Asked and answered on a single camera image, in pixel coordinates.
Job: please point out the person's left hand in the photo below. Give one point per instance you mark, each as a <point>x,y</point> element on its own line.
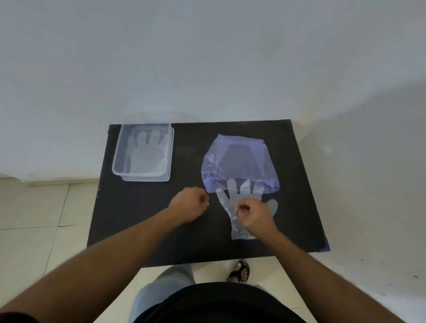
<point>186,204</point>

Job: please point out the person's right hand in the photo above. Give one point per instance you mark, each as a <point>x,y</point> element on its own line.
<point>258,218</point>

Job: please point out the person's left fingers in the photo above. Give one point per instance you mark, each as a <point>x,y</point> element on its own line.
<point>203,199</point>

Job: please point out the person's right fingers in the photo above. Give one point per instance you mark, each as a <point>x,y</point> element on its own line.
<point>242,215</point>

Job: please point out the clear plastic disposable glove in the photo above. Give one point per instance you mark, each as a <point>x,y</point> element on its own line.
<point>146,156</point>
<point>229,203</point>

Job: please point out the person's right forearm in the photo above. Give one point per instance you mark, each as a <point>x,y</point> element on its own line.
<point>319,279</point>

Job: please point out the person's left forearm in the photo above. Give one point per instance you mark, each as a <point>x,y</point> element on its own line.
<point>99,266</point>

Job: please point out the blue plastic bag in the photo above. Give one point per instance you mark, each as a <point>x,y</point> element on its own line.
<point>238,159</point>

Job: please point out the clear plastic container lid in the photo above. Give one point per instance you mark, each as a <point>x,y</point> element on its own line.
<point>170,156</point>

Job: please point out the black sandal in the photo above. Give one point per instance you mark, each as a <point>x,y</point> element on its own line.
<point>240,271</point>

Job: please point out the black shirt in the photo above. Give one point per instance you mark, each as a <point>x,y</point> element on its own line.
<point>219,304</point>

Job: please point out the clear plastic container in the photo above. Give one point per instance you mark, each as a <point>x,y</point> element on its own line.
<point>119,159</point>

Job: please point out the grey trousers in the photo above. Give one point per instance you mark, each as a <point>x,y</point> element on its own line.
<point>156,286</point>

